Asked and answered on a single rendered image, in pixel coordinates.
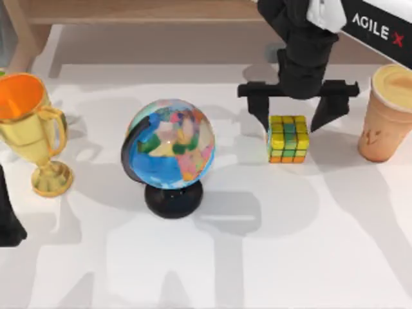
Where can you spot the orange paper cup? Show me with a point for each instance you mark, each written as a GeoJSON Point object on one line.
{"type": "Point", "coordinates": [384, 112]}

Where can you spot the pale wooden furniture frame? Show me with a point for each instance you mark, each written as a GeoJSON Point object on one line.
{"type": "Point", "coordinates": [135, 13]}

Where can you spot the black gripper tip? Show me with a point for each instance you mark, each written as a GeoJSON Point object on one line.
{"type": "Point", "coordinates": [8, 215]}

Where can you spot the yellow green puzzle cube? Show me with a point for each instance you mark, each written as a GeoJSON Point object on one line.
{"type": "Point", "coordinates": [288, 138]}

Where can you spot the globe on black stand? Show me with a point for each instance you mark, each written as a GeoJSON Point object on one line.
{"type": "Point", "coordinates": [169, 151]}

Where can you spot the gold trophy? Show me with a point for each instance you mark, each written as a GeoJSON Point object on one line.
{"type": "Point", "coordinates": [29, 125]}

